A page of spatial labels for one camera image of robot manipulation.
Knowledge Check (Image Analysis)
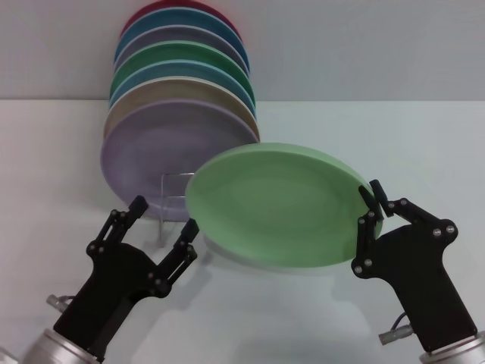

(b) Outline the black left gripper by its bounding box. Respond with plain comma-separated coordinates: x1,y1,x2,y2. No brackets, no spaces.
52,195,200,361

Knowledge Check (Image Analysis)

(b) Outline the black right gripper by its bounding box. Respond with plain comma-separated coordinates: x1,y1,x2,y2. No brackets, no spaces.
350,180,477,353

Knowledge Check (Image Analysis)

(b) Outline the light green plate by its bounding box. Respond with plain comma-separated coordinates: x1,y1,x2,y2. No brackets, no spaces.
184,142,384,268

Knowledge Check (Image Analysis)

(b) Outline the lilac purple plate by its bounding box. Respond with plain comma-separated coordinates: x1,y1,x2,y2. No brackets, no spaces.
100,99,262,224

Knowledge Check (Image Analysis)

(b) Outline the beige plate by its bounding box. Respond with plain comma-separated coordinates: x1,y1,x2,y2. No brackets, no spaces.
102,76,261,145

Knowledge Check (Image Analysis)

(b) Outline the light blue plate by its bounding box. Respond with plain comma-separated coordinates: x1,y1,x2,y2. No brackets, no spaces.
108,60,258,118

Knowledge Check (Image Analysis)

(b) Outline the dark green plate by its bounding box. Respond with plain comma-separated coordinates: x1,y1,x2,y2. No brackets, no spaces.
109,40,254,102

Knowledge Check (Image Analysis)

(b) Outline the grey lavender plate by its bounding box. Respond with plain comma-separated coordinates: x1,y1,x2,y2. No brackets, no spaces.
113,25,249,73

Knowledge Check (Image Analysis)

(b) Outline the teal blue plate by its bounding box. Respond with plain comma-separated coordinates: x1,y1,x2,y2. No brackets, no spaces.
114,7,251,75

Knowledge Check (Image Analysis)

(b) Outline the crimson red plate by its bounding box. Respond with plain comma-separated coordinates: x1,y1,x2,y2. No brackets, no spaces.
120,0,243,42

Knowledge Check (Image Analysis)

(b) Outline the metal wire plate rack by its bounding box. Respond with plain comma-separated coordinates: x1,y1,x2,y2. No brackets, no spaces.
158,172,196,248

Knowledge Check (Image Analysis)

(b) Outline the left gripper cable with plug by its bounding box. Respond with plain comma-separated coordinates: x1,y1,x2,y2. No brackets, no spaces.
45,294,76,311

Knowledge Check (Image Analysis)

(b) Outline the gripper cable with plug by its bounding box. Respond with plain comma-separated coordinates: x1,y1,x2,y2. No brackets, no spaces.
378,310,417,346
45,294,76,311

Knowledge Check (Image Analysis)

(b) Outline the right gripper cable with plug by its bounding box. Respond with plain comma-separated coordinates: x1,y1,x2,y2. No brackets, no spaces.
378,310,417,346

